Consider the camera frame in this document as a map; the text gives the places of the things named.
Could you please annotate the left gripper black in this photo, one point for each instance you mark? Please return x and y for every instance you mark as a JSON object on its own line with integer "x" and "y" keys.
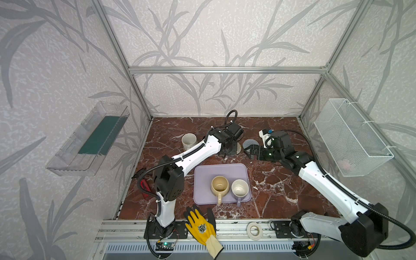
{"x": 229, "y": 148}

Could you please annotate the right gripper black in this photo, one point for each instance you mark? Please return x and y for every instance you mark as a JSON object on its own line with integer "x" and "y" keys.
{"x": 258, "y": 151}

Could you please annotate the grey blue round coaster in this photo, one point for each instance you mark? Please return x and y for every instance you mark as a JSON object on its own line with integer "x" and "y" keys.
{"x": 247, "y": 143}

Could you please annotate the white mug lavender handle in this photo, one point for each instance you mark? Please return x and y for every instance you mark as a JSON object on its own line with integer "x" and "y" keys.
{"x": 240, "y": 190}

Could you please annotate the white speckled mug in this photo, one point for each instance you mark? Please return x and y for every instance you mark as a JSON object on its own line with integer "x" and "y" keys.
{"x": 189, "y": 140}

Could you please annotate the beige ceramic mug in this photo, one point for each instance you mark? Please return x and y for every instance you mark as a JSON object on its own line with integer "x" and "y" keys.
{"x": 220, "y": 188}

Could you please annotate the multicolour woven round coaster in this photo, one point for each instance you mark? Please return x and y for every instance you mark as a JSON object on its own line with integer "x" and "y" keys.
{"x": 239, "y": 148}

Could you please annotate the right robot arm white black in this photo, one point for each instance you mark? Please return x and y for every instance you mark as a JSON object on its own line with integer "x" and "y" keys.
{"x": 362, "y": 226}

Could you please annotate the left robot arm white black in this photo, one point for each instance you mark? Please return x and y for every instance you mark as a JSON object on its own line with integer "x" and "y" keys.
{"x": 170, "y": 172}

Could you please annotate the lavender plastic tray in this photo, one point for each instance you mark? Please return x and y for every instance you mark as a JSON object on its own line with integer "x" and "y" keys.
{"x": 205, "y": 174}

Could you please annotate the black glove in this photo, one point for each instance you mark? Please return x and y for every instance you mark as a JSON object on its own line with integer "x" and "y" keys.
{"x": 205, "y": 211}

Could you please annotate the white tape roll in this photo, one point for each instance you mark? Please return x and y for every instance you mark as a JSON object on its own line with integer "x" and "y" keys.
{"x": 254, "y": 231}

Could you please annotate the yellow work glove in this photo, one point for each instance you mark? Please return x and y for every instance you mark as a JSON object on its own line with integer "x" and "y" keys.
{"x": 203, "y": 231}

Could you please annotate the red black pliers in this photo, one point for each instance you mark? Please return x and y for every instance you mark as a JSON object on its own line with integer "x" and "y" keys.
{"x": 143, "y": 183}

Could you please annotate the green circuit board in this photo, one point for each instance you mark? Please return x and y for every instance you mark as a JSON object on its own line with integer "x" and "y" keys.
{"x": 165, "y": 246}

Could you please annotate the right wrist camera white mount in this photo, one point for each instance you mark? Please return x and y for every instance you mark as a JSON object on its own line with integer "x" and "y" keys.
{"x": 265, "y": 133}

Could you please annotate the white wire mesh basket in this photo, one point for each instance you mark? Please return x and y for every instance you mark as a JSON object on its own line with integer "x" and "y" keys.
{"x": 352, "y": 142}

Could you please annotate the clear plastic wall shelf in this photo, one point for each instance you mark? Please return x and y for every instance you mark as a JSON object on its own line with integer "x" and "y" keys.
{"x": 86, "y": 149}

